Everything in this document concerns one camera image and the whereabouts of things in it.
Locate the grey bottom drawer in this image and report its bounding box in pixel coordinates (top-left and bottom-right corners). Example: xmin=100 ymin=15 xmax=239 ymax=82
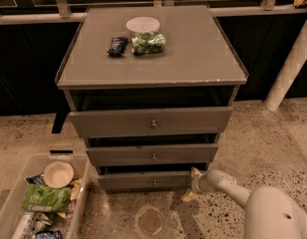
xmin=98 ymin=170 xmax=192 ymax=191

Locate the metal window railing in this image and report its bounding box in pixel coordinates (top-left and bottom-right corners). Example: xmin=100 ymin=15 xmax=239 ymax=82
xmin=0 ymin=0 xmax=307 ymax=26

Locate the grey top drawer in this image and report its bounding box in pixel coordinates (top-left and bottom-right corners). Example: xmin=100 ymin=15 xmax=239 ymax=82
xmin=70 ymin=107 xmax=232 ymax=138

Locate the grey drawer cabinet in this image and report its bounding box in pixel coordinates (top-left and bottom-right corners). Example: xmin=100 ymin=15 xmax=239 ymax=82
xmin=57 ymin=6 xmax=247 ymax=177

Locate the clear jar white lid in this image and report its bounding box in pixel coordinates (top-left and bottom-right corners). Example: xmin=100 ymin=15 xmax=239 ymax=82
xmin=127 ymin=17 xmax=165 ymax=56

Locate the dark blue snack packet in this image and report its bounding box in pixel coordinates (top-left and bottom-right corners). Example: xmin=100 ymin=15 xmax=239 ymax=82
xmin=107 ymin=37 xmax=129 ymax=57

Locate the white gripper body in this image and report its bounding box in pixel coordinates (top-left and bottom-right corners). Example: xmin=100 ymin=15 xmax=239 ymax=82
xmin=191 ymin=174 xmax=209 ymax=194

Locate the blue white snack bag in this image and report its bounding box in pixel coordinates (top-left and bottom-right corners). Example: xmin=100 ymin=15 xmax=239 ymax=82
xmin=25 ymin=173 xmax=45 ymax=185

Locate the green chip bag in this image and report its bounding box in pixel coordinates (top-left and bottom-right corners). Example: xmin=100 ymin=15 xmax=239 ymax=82
xmin=22 ymin=184 xmax=72 ymax=212

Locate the clear plastic storage bin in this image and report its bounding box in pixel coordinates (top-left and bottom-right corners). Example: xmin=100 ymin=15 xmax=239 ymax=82
xmin=0 ymin=154 xmax=90 ymax=239

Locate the grey drawer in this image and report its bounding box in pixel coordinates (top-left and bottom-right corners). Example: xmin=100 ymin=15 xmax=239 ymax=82
xmin=70 ymin=107 xmax=232 ymax=138
xmin=98 ymin=170 xmax=192 ymax=191
xmin=87 ymin=143 xmax=218 ymax=166

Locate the round metal floor drain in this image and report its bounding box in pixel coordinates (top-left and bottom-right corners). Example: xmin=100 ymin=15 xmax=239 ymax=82
xmin=135 ymin=206 xmax=164 ymax=236

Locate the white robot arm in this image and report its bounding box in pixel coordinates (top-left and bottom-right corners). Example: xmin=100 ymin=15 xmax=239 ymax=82
xmin=181 ymin=167 xmax=307 ymax=239

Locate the white paper bowl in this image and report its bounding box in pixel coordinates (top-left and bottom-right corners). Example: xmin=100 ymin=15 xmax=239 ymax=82
xmin=43 ymin=161 xmax=74 ymax=188

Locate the white slanted pillar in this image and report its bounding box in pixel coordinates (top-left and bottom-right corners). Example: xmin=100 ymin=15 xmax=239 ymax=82
xmin=264 ymin=19 xmax=307 ymax=112

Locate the white wrapped package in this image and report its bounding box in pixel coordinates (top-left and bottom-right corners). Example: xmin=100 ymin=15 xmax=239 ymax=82
xmin=12 ymin=212 xmax=53 ymax=239

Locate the grey middle drawer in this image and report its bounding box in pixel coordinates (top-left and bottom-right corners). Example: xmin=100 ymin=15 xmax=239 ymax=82
xmin=87 ymin=143 xmax=218 ymax=166

